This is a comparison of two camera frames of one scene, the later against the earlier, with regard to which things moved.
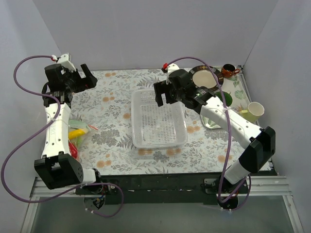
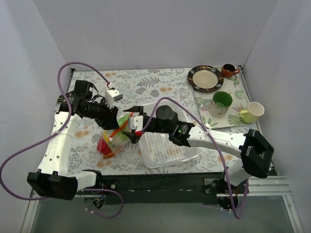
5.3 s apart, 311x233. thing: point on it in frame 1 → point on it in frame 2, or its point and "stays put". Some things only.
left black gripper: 81,81 → 110,119
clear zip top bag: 78,131 → 112,143
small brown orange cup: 228,70 stays put
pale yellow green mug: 255,110 stays put
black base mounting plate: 152,190 stays put
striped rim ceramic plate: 202,76 stays put
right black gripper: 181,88 → 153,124
